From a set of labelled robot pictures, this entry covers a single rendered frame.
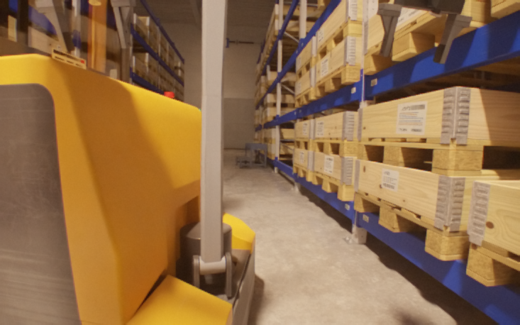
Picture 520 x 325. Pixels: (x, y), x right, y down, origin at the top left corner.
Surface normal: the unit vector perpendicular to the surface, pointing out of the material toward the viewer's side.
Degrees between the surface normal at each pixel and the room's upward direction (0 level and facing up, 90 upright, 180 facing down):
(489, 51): 90
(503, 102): 90
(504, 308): 90
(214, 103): 90
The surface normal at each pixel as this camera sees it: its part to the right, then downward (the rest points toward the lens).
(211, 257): 0.29, 0.09
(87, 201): -0.10, 0.09
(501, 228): -1.00, -0.01
